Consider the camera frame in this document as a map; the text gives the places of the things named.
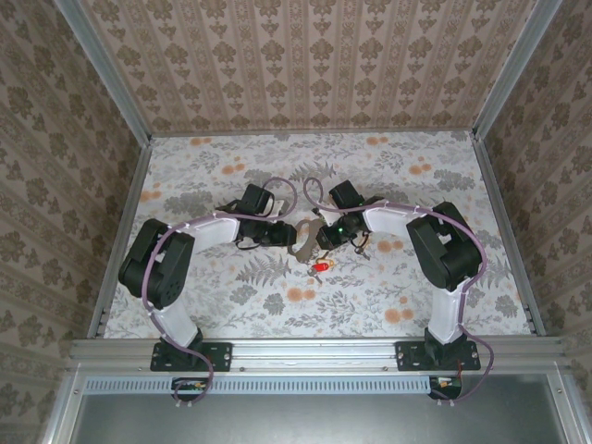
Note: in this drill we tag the small silver key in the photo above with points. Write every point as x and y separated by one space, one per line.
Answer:
311 276

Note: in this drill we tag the aluminium frame post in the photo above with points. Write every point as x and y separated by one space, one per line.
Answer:
513 69
106 78

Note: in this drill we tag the aluminium table side rail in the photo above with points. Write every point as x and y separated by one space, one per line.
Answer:
509 231
122 236

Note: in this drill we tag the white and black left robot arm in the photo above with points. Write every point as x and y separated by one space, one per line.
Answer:
157 263

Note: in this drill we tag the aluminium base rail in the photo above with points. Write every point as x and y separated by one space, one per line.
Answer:
314 353

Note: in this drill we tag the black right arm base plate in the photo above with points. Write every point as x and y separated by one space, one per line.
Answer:
409 356

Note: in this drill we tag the small circuit board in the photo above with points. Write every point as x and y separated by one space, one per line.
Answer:
187 385
446 385

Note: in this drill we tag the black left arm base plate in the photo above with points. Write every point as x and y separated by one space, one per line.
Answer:
217 356

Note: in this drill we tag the thin aluminium wall rail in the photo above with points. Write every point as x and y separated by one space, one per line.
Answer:
314 133

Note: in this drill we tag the aluminium lower frame rail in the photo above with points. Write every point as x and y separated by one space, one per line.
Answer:
566 411
65 407

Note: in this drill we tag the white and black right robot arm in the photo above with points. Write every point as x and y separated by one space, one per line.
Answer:
444 250

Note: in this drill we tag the grey metal sheet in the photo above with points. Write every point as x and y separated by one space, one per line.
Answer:
314 421

